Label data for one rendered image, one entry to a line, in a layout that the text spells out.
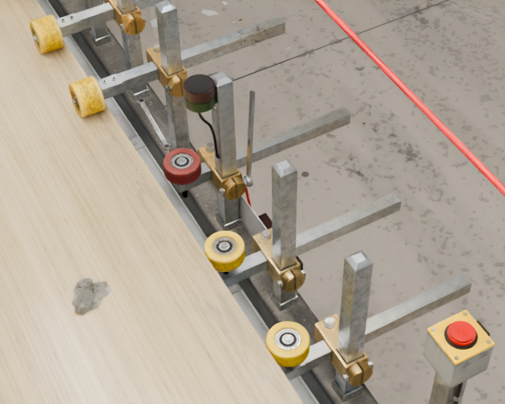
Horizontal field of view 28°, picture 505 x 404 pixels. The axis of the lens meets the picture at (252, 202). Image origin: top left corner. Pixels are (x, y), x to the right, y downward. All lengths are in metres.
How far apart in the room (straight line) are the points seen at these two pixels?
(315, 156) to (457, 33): 0.85
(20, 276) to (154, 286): 0.26
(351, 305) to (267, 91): 1.96
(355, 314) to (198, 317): 0.30
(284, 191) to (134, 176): 0.40
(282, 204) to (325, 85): 1.82
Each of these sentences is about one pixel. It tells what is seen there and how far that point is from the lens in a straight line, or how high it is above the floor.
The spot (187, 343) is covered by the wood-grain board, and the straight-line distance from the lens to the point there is 1.85.
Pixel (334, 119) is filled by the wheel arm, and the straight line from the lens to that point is 2.28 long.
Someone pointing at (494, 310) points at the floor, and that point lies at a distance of 3.06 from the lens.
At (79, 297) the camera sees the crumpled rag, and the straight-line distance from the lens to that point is 1.92.
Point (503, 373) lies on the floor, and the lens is 2.94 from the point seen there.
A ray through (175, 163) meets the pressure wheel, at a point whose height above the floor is 0.90.
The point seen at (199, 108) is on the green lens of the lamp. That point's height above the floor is 1.10.
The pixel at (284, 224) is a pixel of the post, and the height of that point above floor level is 0.97.
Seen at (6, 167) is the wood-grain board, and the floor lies 0.90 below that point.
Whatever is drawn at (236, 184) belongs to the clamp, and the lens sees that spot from 2.14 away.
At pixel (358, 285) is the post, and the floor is 1.06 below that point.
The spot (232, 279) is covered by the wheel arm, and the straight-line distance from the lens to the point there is 2.04.
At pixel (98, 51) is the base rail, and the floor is 0.70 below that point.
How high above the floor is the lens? 2.43
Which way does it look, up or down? 48 degrees down
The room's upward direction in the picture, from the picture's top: 2 degrees counter-clockwise
